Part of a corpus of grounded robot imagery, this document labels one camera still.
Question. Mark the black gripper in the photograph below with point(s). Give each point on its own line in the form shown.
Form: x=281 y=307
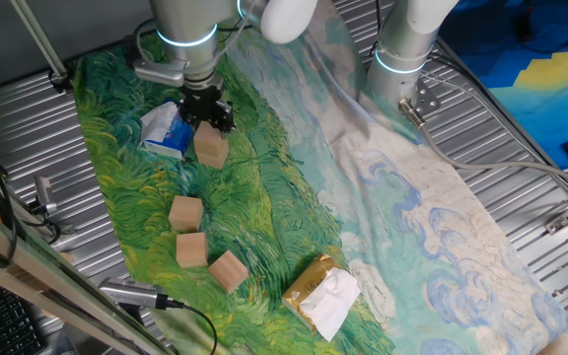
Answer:
x=205 y=104

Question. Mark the wooden cube block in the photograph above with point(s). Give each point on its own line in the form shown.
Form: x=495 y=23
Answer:
x=185 y=215
x=227 y=271
x=212 y=160
x=191 y=250
x=210 y=138

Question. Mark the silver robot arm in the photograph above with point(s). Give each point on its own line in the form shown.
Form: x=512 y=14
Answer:
x=185 y=20

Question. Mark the blue tissue pack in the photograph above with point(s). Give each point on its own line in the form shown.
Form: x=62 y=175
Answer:
x=165 y=133

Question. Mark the grey metal pole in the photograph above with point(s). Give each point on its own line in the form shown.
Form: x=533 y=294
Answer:
x=37 y=34

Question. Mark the gold tissue pack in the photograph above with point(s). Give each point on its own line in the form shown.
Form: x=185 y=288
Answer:
x=308 y=286

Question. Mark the green blue painting print cloth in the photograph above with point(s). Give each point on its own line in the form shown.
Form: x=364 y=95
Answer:
x=437 y=246

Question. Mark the blue mat with yellow sun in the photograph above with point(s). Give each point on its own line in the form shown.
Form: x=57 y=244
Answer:
x=550 y=74

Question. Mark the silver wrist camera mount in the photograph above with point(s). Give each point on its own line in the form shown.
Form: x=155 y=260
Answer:
x=161 y=73

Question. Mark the silver ribbed camera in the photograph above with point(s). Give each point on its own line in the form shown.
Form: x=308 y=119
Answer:
x=131 y=293

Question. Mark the metal base plate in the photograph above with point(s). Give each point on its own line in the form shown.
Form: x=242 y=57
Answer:
x=427 y=98

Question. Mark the aluminium frame bar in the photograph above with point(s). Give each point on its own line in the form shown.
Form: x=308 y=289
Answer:
x=42 y=266

